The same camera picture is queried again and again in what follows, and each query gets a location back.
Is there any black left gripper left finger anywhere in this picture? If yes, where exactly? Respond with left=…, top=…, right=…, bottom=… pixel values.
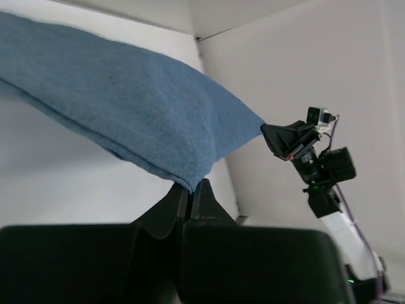
left=1, top=184, right=188, bottom=303

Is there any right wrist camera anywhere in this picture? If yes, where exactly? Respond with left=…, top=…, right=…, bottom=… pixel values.
left=306, top=107, right=339, bottom=134

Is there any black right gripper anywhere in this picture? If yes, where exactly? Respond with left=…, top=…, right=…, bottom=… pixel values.
left=261, top=120, right=320, bottom=184

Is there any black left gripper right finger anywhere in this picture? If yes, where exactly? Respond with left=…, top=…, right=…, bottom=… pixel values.
left=178, top=180, right=355, bottom=303

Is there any blue cloth placemat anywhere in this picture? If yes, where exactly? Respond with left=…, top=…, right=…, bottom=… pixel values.
left=1, top=13, right=263, bottom=191

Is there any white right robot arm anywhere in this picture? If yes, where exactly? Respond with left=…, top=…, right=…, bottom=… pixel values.
left=261, top=116, right=388, bottom=303

